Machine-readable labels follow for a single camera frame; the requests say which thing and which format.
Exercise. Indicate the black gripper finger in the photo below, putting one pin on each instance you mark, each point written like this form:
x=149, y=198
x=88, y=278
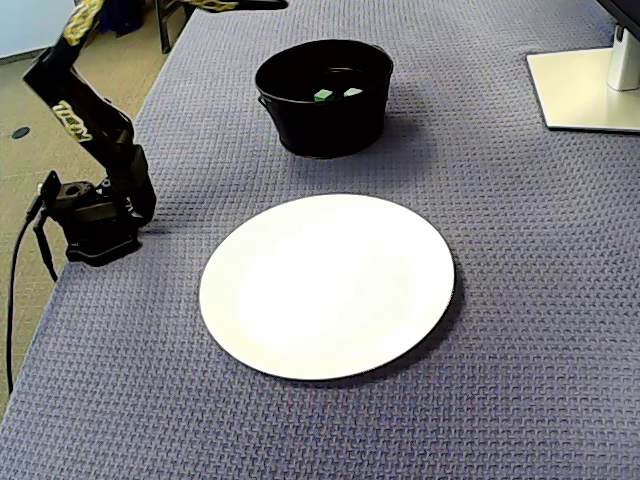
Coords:
x=250, y=4

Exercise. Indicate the green cube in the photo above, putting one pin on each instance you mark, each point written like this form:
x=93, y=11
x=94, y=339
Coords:
x=323, y=95
x=352, y=92

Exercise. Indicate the black robot arm with stickers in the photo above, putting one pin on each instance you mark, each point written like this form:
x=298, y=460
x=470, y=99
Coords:
x=115, y=160

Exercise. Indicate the black metal bucket container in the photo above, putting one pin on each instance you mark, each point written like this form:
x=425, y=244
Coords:
x=325, y=125

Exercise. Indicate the white round plate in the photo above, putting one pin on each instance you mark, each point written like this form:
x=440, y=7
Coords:
x=330, y=285

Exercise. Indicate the black round floor cover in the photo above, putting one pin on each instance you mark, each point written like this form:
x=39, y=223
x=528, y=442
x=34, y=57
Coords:
x=20, y=132

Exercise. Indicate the white monitor stand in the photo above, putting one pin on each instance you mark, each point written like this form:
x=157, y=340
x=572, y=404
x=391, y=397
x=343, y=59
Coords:
x=575, y=90

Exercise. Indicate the black monitor screen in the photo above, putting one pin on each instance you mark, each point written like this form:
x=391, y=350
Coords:
x=625, y=7

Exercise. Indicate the blue woven table cloth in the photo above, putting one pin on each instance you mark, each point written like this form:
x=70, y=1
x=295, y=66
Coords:
x=500, y=300

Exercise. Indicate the dark chair frame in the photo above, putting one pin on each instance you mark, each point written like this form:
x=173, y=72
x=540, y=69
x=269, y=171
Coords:
x=166, y=35

